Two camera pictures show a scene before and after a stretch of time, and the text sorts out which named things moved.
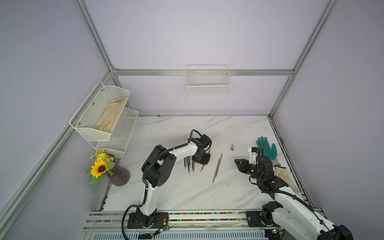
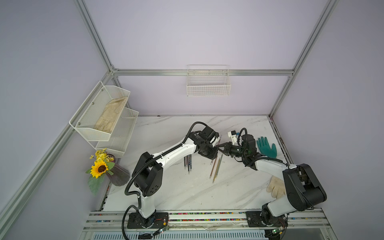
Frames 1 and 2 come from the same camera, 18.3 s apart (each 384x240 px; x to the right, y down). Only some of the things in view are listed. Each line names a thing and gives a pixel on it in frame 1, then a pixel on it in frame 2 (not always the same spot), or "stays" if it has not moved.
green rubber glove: x=268 y=151 stays
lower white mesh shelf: x=116 y=144 stays
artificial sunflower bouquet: x=102 y=164 stays
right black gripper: x=243 y=166 → x=228 y=146
